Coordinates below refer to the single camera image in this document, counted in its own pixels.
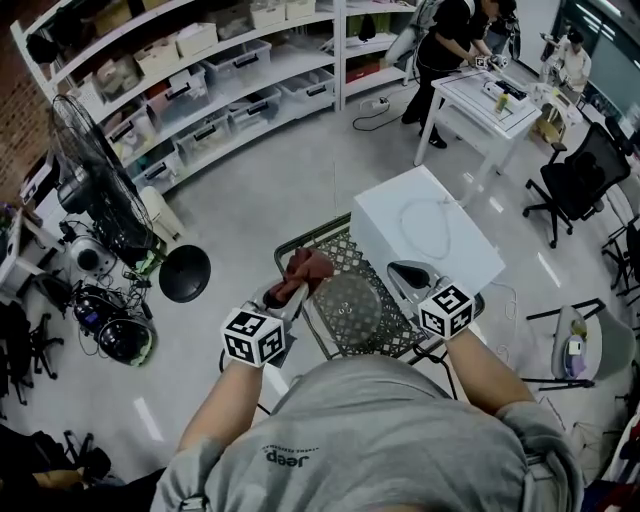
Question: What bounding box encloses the purple and white pouch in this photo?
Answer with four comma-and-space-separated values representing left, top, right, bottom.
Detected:
563, 333, 590, 377

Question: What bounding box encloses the cream plastic bin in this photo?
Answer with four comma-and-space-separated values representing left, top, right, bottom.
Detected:
139, 185, 183, 242

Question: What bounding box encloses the person's right forearm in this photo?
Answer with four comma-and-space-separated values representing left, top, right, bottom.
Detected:
442, 329, 540, 417

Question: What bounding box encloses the green metal lattice table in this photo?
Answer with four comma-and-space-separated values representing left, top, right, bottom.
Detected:
273, 212, 486, 366

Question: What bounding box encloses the red flat box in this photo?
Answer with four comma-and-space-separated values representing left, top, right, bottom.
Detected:
344, 61, 382, 85

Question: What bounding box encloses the white round speaker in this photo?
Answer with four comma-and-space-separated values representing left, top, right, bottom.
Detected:
68, 234, 117, 275

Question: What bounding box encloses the white desk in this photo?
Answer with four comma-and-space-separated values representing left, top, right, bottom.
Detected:
0, 199, 66, 296

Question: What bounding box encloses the wooden stool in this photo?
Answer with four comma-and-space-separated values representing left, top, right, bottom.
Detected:
530, 101, 567, 145

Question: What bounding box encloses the grey shoulder strap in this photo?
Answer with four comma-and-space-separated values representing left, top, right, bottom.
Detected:
521, 451, 567, 512

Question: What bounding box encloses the reddish brown cloth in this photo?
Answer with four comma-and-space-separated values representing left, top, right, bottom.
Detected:
269, 247, 335, 307

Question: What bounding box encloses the white printed box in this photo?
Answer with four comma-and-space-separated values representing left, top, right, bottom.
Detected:
19, 157, 56, 201

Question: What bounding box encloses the black office chair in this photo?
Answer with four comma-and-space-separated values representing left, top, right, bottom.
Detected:
521, 114, 633, 250

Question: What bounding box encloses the white microwave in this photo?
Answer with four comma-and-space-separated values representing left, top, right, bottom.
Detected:
350, 164, 508, 295

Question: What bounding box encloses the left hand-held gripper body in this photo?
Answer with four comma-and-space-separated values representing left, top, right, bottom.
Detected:
219, 298, 297, 370

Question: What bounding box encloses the white and black appliance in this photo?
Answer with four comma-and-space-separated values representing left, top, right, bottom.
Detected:
481, 81, 530, 114

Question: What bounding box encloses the brown cardboard box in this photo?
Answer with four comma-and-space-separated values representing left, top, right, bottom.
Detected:
93, 0, 135, 37

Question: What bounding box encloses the black swivel chair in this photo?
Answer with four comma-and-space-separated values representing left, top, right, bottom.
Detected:
0, 298, 66, 407

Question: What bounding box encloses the cream storage box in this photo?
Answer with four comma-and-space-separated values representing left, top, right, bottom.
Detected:
248, 0, 288, 29
132, 37, 181, 76
284, 0, 318, 22
174, 22, 220, 59

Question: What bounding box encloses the tangle of black cables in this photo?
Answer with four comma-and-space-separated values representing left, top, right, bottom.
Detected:
73, 267, 155, 357

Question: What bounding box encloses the row of clear storage bins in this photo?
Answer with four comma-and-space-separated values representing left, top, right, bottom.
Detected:
102, 38, 336, 194

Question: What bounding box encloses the person's grey t-shirt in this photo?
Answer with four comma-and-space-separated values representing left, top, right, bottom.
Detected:
148, 353, 586, 512

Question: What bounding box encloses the green storage box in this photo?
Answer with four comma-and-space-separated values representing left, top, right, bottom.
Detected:
346, 13, 392, 40

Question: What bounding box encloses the black pedestal fan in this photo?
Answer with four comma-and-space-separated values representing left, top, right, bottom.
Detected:
48, 93, 213, 304

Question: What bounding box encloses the black glossy helmet green trim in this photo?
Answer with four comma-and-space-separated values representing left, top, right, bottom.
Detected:
97, 316, 160, 367

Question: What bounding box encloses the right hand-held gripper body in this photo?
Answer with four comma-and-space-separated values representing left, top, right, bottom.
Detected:
407, 278, 476, 342

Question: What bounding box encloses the black power strip cable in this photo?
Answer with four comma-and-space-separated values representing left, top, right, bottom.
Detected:
351, 105, 407, 133

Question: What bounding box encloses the grey shell chair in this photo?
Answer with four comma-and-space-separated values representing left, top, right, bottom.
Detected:
524, 298, 640, 392

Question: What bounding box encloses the round glass plate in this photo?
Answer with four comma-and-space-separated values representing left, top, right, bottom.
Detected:
311, 272, 385, 347

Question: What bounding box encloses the black bag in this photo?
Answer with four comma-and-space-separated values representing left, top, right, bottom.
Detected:
24, 31, 60, 65

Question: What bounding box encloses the person's left forearm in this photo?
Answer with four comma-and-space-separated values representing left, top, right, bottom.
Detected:
174, 357, 266, 452

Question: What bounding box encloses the white shelving unit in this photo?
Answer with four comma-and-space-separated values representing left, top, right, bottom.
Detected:
9, 0, 422, 197

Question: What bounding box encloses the black device with small screen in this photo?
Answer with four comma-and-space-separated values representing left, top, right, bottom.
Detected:
72, 283, 115, 327

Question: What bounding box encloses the white table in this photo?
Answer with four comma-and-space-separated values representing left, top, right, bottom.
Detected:
413, 68, 545, 202

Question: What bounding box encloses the grey and black chair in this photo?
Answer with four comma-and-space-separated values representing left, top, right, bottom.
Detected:
601, 214, 640, 302

